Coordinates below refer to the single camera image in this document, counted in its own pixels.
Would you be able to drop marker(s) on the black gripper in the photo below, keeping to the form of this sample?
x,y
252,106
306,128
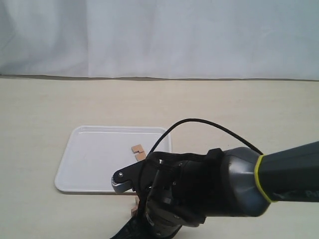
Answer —
x,y
165,212

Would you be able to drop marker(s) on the notched wooden piece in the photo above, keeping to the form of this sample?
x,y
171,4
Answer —
x,y
134,209
139,152

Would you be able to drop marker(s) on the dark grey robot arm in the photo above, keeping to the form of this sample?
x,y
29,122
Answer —
x,y
182,190

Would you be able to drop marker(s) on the white rectangular plastic tray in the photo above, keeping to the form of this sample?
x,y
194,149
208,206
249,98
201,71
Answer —
x,y
94,153

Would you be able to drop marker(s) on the white backdrop curtain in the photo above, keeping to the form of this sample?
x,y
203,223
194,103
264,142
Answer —
x,y
173,39

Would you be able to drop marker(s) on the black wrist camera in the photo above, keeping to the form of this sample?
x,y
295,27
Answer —
x,y
126,178

